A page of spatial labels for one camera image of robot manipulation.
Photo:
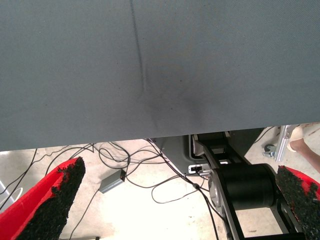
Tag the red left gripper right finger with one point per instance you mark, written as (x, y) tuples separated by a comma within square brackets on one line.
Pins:
[(300, 200)]

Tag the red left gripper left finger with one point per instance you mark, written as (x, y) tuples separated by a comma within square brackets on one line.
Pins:
[(37, 212)]

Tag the person with bare legs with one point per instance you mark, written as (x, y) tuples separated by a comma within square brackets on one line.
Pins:
[(305, 152)]

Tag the grey caster wheel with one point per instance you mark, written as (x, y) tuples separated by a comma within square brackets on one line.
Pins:
[(269, 150)]

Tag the aluminium profile with caster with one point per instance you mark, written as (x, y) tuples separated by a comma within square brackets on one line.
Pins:
[(283, 142)]

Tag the grey adapter box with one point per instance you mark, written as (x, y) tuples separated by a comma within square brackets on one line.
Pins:
[(111, 182)]

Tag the dark grey table cloth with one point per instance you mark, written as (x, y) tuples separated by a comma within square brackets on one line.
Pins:
[(100, 75)]

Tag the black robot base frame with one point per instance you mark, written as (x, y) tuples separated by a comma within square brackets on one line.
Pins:
[(247, 185)]

